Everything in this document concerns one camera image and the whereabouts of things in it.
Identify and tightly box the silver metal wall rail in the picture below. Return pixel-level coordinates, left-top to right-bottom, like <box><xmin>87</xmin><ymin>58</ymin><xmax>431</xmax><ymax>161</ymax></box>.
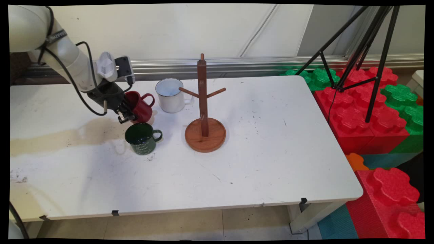
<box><xmin>28</xmin><ymin>54</ymin><xmax>425</xmax><ymax>83</ymax></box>

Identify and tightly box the green foam building block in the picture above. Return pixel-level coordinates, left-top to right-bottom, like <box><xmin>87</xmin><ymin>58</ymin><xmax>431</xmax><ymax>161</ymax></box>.
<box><xmin>380</xmin><ymin>84</ymin><xmax>425</xmax><ymax>154</ymax></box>
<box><xmin>279</xmin><ymin>67</ymin><xmax>340</xmax><ymax>92</ymax></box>

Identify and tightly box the dark brown wicker basket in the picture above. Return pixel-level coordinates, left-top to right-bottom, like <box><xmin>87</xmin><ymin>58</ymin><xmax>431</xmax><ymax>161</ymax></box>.
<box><xmin>9</xmin><ymin>51</ymin><xmax>34</xmax><ymax>85</ymax></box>

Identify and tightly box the white table leg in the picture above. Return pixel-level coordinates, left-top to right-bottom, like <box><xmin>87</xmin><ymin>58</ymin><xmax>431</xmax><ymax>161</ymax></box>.
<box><xmin>287</xmin><ymin>201</ymin><xmax>347</xmax><ymax>235</ymax></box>

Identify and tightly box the thin black tripod cable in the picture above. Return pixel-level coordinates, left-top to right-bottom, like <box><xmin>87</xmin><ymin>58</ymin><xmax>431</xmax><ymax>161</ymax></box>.
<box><xmin>327</xmin><ymin>88</ymin><xmax>337</xmax><ymax>123</ymax></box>

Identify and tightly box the teal foam building block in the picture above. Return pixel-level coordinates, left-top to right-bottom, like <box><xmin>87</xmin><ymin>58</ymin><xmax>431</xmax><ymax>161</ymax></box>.
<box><xmin>359</xmin><ymin>152</ymin><xmax>421</xmax><ymax>170</ymax></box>

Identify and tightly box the grey white wrist camera box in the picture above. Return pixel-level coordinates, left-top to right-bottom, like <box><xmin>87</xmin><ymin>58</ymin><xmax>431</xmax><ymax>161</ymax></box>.
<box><xmin>96</xmin><ymin>51</ymin><xmax>136</xmax><ymax>85</ymax></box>

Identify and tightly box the black floor cable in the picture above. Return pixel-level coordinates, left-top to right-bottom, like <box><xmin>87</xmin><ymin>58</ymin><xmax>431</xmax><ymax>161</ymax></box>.
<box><xmin>9</xmin><ymin>201</ymin><xmax>30</xmax><ymax>240</ymax></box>

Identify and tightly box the white wall cable conduit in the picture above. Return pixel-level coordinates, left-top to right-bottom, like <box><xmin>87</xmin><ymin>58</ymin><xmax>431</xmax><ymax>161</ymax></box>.
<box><xmin>238</xmin><ymin>4</ymin><xmax>279</xmax><ymax>58</ymax></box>

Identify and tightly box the black camera tripod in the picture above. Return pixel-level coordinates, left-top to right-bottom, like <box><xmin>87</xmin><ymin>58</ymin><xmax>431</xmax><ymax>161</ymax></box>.
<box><xmin>294</xmin><ymin>5</ymin><xmax>401</xmax><ymax>123</ymax></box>

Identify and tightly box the dark green enamel mug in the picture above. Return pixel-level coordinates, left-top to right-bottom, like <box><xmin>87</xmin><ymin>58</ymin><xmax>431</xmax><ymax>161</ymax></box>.
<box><xmin>124</xmin><ymin>122</ymin><xmax>163</xmax><ymax>156</ymax></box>

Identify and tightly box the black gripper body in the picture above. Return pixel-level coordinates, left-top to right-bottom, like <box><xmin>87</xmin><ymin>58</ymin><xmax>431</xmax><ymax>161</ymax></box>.
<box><xmin>87</xmin><ymin>80</ymin><xmax>126</xmax><ymax>115</ymax></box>

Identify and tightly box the white enamel mug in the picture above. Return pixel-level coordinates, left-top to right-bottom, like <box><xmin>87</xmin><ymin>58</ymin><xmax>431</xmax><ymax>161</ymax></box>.
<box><xmin>155</xmin><ymin>78</ymin><xmax>194</xmax><ymax>114</ymax></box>

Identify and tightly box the red enamel mug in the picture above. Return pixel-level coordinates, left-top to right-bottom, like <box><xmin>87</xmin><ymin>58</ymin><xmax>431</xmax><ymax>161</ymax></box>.
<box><xmin>124</xmin><ymin>90</ymin><xmax>156</xmax><ymax>124</ymax></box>

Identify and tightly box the brown wooden mug tree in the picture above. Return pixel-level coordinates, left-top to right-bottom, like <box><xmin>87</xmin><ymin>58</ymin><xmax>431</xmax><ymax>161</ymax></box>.
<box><xmin>178</xmin><ymin>53</ymin><xmax>227</xmax><ymax>153</ymax></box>

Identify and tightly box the orange foam building block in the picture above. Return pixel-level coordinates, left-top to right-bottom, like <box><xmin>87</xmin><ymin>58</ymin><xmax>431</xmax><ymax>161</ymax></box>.
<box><xmin>345</xmin><ymin>153</ymin><xmax>370</xmax><ymax>172</ymax></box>

